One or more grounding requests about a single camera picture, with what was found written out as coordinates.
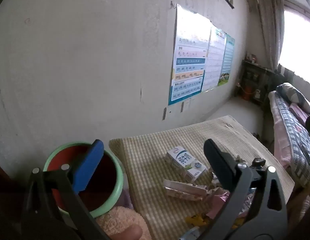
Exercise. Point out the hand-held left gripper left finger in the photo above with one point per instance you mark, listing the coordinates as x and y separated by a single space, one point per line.
88 165

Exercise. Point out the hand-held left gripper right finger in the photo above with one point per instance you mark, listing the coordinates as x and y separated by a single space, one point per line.
220 165

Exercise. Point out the green rimmed red trash bin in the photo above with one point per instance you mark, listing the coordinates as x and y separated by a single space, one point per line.
105 170

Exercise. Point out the pink foil wrapper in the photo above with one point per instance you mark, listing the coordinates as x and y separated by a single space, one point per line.
217 202

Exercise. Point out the black wrapper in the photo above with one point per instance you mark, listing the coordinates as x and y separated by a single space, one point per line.
257 161

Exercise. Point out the white milk carton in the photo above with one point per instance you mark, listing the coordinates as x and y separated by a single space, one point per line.
182 160

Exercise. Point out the pink printed carton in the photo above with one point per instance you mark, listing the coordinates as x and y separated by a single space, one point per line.
182 192

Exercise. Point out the yellow snack wrapper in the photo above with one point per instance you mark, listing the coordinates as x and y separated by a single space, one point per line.
195 220

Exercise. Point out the pink fleece clothing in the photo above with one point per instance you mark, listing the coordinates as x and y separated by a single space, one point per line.
120 217

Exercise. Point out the beige checked tablecloth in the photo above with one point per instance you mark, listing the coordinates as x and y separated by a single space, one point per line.
150 155

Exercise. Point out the orange bucket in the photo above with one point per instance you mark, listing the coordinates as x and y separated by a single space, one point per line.
247 92

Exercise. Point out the checked bed blanket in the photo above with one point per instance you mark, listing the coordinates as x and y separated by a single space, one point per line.
290 130

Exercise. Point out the dark storage shelf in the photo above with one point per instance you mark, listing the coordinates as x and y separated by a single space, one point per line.
255 80

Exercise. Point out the pink striped blanket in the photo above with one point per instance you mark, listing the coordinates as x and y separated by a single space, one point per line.
297 111

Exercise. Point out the grey patterned quilt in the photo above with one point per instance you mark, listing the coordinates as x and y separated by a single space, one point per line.
292 92

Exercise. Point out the patterned window curtain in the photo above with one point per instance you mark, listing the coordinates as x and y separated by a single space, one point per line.
270 30

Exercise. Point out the bright window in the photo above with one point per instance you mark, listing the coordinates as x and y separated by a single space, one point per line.
300 45

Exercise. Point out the wooden bed frame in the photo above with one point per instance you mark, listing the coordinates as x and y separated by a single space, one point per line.
302 197

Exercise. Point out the white wall poster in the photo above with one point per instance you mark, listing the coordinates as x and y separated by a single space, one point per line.
215 62

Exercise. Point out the blue bordered wall poster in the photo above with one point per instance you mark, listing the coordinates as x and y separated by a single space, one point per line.
187 67

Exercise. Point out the green wall poster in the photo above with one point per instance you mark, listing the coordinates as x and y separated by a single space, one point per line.
227 55

